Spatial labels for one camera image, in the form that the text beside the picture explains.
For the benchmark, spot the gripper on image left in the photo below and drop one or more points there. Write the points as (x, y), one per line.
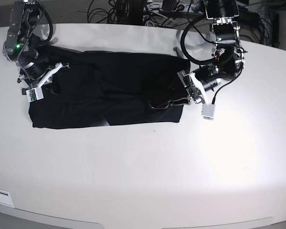
(37, 75)

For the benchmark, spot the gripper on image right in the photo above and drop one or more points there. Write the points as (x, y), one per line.
(195, 89)

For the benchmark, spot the black T-shirt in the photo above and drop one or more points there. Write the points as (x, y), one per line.
(103, 88)

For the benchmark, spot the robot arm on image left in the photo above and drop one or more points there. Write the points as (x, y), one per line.
(28, 46)

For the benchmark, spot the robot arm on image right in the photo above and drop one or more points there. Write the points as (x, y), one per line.
(227, 59)

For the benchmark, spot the white power strip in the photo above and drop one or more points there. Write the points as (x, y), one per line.
(191, 7)

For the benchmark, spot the black electronics box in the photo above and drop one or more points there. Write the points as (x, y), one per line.
(248, 18)

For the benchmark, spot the white label plate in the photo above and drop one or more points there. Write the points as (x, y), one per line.
(5, 199)

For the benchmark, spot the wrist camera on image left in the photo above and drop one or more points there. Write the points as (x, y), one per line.
(34, 94)

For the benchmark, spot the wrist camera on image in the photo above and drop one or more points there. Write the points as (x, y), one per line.
(208, 111)
(34, 94)

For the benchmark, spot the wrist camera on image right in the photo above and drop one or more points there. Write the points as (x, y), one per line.
(208, 111)

